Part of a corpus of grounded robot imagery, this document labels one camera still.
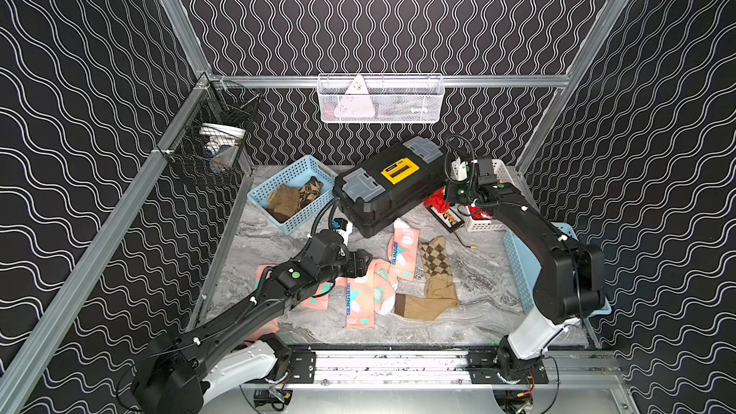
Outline pink dotted sock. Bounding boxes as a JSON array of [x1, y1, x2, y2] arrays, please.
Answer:
[[302, 260, 413, 329]]

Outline red santa sock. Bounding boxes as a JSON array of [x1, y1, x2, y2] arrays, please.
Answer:
[[424, 187, 450, 215]]

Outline pink patterned sock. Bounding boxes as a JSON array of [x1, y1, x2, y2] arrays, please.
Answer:
[[387, 218, 420, 281]]

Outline brown sock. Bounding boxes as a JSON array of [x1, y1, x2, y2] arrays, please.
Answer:
[[266, 185, 300, 223]]

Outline tan argyle sock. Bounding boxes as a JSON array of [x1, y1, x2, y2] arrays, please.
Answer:
[[298, 176, 323, 210]]

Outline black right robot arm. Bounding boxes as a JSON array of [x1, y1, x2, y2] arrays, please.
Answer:
[[444, 153, 606, 361]]

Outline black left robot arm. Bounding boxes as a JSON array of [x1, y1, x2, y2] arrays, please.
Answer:
[[130, 229, 373, 413]]

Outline white perforated plastic basket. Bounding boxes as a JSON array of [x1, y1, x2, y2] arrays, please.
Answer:
[[457, 159, 518, 233]]

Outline right light blue basket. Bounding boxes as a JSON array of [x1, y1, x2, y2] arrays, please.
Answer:
[[502, 220, 611, 317]]

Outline light blue basket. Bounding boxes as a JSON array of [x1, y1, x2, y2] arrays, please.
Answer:
[[247, 155, 337, 235], [502, 220, 611, 317]]

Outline left light blue basket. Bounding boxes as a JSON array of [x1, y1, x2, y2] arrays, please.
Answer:
[[247, 155, 337, 235]]

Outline black board yellow connectors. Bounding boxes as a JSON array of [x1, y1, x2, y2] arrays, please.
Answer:
[[429, 206, 465, 233]]

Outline tan plain sock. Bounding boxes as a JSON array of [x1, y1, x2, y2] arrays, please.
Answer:
[[393, 237, 459, 321]]

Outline pink sock left edge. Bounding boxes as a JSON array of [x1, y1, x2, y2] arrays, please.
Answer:
[[248, 264, 280, 341]]

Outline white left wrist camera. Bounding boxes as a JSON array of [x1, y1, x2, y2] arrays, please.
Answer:
[[331, 218, 354, 245]]

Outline red black cable yellow plug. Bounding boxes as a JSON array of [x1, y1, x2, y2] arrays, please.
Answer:
[[453, 231, 477, 250]]

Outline black toolbox yellow handle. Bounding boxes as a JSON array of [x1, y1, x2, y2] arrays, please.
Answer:
[[333, 136, 446, 239]]

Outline clear wall-mounted basket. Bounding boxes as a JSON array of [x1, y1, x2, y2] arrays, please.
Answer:
[[316, 74, 446, 125]]

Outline black wire wall basket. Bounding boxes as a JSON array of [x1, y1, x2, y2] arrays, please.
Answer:
[[165, 80, 265, 189]]

